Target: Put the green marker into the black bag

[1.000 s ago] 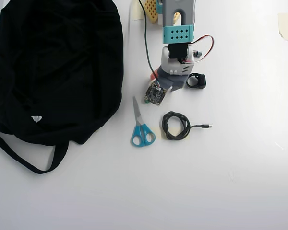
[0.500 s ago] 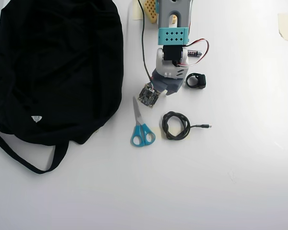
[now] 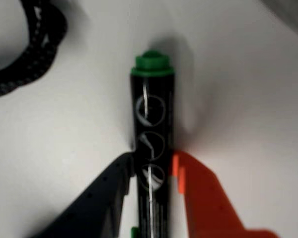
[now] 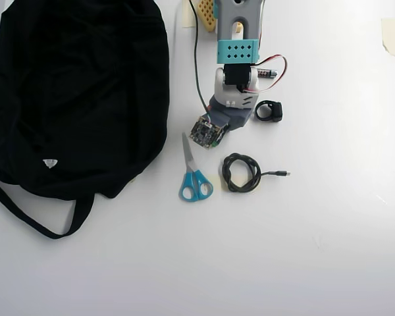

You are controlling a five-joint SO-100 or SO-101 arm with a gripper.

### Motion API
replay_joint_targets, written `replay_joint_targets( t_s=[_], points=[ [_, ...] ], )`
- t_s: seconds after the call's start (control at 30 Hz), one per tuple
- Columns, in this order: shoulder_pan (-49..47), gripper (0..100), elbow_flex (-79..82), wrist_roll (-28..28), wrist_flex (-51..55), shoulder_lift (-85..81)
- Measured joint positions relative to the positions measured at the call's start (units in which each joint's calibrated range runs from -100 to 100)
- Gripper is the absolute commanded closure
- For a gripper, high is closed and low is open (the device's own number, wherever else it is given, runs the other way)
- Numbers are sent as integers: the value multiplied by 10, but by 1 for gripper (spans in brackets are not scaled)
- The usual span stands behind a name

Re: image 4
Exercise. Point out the white and navy gripper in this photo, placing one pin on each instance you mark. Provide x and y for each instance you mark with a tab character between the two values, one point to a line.
239	119

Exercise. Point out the grey and teal robot arm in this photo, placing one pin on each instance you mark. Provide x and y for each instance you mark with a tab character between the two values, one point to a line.
224	26

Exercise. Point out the yellow perforated robot base part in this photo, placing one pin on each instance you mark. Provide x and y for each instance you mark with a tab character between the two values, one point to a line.
206	14

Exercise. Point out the black fabric bag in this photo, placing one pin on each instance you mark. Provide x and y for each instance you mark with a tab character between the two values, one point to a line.
79	98

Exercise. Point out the black AA battery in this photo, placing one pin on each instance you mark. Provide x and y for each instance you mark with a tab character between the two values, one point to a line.
266	73

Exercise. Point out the cream masking tape strip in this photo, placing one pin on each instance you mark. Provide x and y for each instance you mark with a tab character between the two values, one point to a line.
188	13

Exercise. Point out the beige masking tape piece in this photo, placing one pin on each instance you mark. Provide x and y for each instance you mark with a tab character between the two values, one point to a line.
391	36

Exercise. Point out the bare camera circuit board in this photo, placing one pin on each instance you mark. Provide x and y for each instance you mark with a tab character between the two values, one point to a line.
205	131

